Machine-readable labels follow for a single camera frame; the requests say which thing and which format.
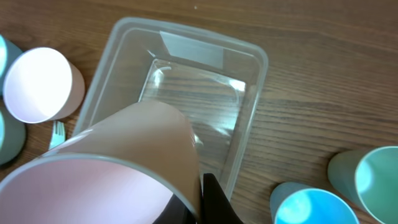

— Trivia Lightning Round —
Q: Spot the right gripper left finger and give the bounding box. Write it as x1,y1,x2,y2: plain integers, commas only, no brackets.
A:
153,195,197,224

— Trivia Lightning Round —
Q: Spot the light blue bowl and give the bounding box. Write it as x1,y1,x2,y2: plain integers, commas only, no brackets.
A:
0,35,23,95

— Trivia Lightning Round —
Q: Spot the clear plastic container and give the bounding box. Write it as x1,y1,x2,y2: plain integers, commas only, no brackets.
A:
74,17,269,197

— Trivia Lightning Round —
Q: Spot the white bowl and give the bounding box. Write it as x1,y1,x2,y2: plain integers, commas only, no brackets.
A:
3,47,85,124

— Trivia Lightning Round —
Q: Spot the green cup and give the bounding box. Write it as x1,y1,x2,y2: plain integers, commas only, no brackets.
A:
327,146,397,224

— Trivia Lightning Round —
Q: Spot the teal bowl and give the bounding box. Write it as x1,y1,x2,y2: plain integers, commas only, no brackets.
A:
1,106,26,165

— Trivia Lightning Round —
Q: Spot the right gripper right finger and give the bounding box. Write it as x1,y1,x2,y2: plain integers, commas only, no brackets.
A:
202,173,243,224

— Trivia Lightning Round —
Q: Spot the pink cup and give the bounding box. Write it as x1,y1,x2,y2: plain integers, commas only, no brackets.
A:
1,101,201,223

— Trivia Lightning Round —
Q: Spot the blue cup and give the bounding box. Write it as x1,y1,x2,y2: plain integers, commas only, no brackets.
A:
270,182,359,224

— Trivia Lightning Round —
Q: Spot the light blue plastic fork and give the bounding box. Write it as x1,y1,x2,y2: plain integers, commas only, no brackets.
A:
49,121,66,150

